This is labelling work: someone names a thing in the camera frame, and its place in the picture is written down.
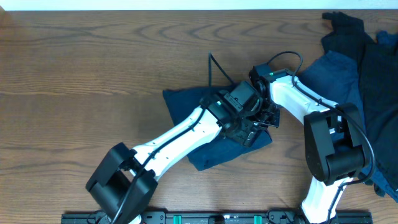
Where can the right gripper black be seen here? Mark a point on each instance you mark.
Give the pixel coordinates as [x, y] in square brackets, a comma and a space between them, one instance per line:
[270, 115]

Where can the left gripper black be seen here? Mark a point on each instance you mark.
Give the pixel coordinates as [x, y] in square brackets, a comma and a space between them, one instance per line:
[246, 135]

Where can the navy blue shorts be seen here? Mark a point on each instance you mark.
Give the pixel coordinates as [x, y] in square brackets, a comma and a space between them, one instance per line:
[182, 102]

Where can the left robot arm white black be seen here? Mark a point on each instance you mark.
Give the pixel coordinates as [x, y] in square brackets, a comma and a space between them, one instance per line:
[126, 179]

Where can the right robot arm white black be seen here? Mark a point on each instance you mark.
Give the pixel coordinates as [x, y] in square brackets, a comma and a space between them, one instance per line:
[336, 146]

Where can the blue denim garment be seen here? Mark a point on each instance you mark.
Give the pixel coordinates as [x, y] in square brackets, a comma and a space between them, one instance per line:
[335, 76]

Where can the black garment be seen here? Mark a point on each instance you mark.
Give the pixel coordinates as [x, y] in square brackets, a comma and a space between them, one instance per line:
[377, 68]

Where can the dark blue garment corner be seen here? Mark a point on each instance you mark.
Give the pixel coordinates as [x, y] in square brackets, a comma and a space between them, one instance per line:
[387, 39]

